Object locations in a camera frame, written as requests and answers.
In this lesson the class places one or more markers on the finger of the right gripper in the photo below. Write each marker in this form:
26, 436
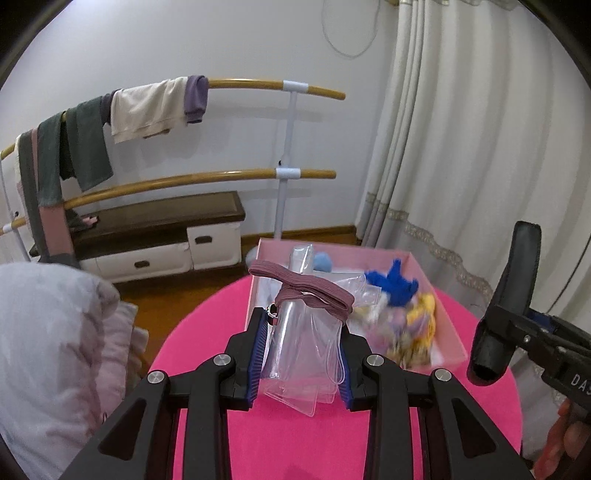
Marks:
493, 348
545, 322

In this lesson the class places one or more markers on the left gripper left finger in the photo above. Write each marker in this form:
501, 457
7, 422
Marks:
186, 413

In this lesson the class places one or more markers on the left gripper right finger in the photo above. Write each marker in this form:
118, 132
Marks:
458, 439

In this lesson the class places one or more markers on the bag of cotton swabs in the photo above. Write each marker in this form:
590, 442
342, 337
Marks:
370, 314

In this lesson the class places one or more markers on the clear pouch with mauve strap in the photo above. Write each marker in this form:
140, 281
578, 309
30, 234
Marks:
302, 366

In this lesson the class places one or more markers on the small light blue sock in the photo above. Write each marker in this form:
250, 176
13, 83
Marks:
322, 262

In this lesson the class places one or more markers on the person's right hand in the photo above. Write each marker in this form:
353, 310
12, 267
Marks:
564, 437

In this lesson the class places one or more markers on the pink shallow cardboard box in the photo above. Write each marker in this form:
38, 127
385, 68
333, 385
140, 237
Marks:
454, 324

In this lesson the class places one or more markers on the blue crochet toy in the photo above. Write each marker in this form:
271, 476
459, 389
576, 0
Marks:
399, 290

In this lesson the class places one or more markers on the grey quilted bedding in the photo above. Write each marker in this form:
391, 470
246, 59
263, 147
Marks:
70, 350

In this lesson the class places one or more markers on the pink felt table mat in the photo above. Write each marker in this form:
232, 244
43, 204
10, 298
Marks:
271, 440

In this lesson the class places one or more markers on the white pleated curtain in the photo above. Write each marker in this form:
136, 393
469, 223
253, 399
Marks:
485, 122

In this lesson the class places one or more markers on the grey pink hanging cloth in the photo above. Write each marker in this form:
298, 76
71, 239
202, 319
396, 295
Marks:
42, 195

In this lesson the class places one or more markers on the lower wooden ballet bar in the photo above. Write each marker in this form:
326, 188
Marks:
194, 179

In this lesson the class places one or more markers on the wooden ballet bar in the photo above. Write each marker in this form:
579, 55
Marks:
194, 179
255, 84

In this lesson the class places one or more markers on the dark green towel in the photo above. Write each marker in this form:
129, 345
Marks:
77, 138

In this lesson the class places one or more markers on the cream towel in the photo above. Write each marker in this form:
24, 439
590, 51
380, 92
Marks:
147, 110

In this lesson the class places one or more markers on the upper wooden ballet bar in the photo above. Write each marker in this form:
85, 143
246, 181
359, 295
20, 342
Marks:
255, 84

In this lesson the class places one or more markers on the purple cloth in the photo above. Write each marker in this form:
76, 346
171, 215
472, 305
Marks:
195, 98

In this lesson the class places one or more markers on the left white bar stand post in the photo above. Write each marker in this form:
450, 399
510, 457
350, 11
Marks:
8, 226

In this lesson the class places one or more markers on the white bar stand post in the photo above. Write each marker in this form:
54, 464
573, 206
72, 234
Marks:
8, 226
293, 88

